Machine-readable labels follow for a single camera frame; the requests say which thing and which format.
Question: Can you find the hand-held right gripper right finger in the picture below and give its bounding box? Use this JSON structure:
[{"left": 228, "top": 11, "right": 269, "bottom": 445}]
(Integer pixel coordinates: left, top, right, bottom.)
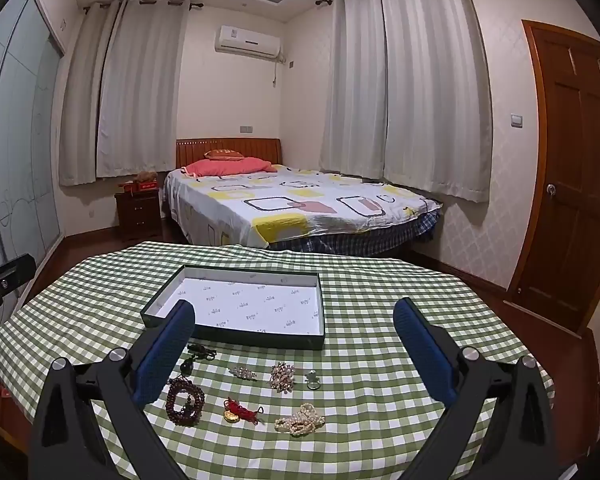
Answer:
[{"left": 392, "top": 297, "right": 563, "bottom": 480}]

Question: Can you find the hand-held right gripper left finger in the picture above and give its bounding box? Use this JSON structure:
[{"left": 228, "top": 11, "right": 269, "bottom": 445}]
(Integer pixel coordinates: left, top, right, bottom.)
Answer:
[{"left": 27, "top": 299, "right": 216, "bottom": 480}]

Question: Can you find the red cord gold pendant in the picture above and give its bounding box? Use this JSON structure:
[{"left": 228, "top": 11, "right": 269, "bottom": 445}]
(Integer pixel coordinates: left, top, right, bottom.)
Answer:
[{"left": 223, "top": 397, "right": 265, "bottom": 426}]

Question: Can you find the dark green shallow box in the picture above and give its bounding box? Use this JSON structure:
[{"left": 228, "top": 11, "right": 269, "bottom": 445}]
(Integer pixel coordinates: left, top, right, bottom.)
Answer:
[{"left": 140, "top": 265, "right": 327, "bottom": 351}]

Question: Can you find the gold pearl brooch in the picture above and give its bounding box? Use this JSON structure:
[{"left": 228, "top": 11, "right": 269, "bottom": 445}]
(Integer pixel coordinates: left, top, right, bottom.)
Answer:
[{"left": 267, "top": 361, "right": 296, "bottom": 393}]

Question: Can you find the pearl necklace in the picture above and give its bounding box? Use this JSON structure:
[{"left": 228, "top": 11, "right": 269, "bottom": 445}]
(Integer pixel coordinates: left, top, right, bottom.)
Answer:
[{"left": 274, "top": 402, "right": 327, "bottom": 436}]

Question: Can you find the green checked tablecloth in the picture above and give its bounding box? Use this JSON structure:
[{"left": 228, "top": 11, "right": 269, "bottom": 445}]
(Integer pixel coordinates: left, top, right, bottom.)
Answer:
[{"left": 0, "top": 241, "right": 556, "bottom": 480}]

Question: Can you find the blue plaid bed skirt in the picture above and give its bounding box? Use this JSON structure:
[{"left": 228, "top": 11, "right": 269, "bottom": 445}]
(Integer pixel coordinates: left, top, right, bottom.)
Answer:
[{"left": 270, "top": 210, "right": 441, "bottom": 256}]

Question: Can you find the frosted glass wardrobe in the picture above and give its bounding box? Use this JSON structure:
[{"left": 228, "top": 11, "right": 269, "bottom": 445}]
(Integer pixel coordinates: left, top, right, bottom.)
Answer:
[{"left": 0, "top": 0, "right": 66, "bottom": 281}]

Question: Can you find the dark wooden nightstand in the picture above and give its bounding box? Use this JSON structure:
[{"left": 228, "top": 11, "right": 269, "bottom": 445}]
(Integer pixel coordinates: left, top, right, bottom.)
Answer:
[{"left": 115, "top": 191, "right": 163, "bottom": 242}]

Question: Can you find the patterned white bedsheet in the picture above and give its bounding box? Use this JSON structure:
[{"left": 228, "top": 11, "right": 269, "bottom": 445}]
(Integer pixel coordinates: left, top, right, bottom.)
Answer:
[{"left": 162, "top": 162, "right": 443, "bottom": 250}]

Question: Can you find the white curtain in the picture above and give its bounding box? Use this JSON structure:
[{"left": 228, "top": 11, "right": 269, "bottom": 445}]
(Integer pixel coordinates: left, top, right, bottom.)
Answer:
[
  {"left": 319, "top": 0, "right": 388, "bottom": 177},
  {"left": 377, "top": 0, "right": 493, "bottom": 203},
  {"left": 59, "top": 0, "right": 126, "bottom": 187},
  {"left": 96, "top": 0, "right": 188, "bottom": 179}
]

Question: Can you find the pink pillow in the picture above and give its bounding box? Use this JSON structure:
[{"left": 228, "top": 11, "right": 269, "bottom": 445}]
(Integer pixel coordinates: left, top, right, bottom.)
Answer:
[{"left": 182, "top": 156, "right": 276, "bottom": 178}]

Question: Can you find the wooden bed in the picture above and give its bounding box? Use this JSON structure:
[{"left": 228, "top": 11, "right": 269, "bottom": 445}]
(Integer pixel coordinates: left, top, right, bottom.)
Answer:
[{"left": 162, "top": 137, "right": 443, "bottom": 256}]

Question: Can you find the brown wooden door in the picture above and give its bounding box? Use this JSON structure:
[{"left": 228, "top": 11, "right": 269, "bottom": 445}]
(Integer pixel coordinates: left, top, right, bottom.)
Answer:
[{"left": 507, "top": 19, "right": 600, "bottom": 333}]

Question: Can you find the white overhead cabinet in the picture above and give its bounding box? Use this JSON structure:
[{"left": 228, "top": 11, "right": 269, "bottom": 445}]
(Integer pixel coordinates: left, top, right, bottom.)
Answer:
[{"left": 30, "top": 0, "right": 81, "bottom": 56}]

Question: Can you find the white air conditioner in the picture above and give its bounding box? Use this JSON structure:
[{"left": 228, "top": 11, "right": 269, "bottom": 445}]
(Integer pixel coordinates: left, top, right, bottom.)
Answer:
[{"left": 215, "top": 25, "right": 283, "bottom": 59}]

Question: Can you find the black cord pendant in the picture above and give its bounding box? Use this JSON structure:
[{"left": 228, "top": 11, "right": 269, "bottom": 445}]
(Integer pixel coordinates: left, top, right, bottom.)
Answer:
[{"left": 180, "top": 344, "right": 217, "bottom": 376}]

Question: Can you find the brown bead bracelet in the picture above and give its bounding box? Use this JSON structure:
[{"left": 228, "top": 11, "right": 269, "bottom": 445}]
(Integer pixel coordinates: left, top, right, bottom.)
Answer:
[{"left": 165, "top": 379, "right": 207, "bottom": 428}]

